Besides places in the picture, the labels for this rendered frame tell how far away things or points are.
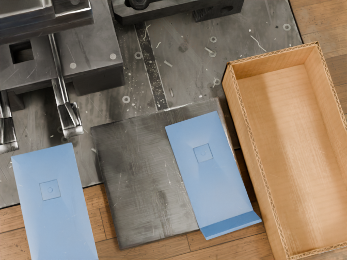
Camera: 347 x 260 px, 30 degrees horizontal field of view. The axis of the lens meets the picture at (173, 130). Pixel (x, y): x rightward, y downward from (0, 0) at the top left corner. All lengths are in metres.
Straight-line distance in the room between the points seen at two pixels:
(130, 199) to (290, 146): 0.22
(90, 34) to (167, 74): 0.13
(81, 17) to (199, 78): 0.26
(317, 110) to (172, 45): 0.21
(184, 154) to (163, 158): 0.03
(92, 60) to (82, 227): 0.20
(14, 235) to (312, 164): 0.39
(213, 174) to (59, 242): 0.21
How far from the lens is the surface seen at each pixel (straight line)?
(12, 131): 0.77
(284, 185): 0.84
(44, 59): 0.80
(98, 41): 0.80
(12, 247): 0.84
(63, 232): 0.73
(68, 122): 0.77
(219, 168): 0.81
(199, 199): 0.80
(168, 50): 0.88
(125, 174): 0.81
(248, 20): 0.91
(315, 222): 0.84
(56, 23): 0.66
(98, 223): 0.82
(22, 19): 0.61
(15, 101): 0.84
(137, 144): 0.82
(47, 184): 0.74
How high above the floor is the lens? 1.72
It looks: 74 degrees down
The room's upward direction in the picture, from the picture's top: 8 degrees clockwise
